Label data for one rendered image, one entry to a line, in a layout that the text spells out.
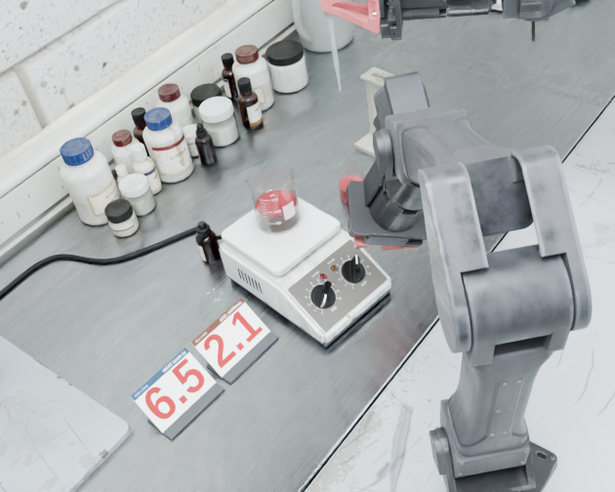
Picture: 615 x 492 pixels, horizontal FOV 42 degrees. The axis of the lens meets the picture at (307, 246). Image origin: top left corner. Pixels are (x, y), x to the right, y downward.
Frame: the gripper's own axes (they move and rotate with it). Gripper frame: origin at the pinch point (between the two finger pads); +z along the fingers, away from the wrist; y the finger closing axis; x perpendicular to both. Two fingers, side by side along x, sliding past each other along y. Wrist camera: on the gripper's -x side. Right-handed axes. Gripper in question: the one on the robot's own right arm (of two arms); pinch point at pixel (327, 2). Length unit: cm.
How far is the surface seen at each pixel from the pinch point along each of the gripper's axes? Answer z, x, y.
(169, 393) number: 20, 30, 38
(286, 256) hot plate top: 6.3, 23.7, 20.9
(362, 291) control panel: -3.1, 29.0, 22.3
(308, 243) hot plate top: 3.6, 23.7, 18.7
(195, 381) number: 17.1, 30.9, 35.1
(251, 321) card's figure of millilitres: 11.3, 30.4, 26.1
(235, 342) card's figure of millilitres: 13.0, 30.8, 29.2
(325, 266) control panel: 1.6, 26.2, 20.3
